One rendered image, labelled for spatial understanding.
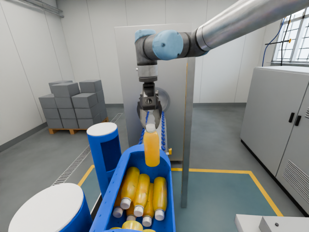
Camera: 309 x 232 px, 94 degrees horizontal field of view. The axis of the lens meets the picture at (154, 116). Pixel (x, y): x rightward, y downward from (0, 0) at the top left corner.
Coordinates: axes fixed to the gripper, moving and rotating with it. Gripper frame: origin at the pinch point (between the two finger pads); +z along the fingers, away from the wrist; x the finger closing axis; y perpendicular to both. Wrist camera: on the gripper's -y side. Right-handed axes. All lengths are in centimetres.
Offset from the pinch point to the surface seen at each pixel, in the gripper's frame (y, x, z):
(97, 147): 54, 56, 46
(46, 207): -12, 48, 34
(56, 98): 246, 233, 46
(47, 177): 107, 177, 137
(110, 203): -22.5, 12.2, 15.9
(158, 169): 9.0, -1.8, 30.9
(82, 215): -12, 33, 39
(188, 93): 65, -26, 2
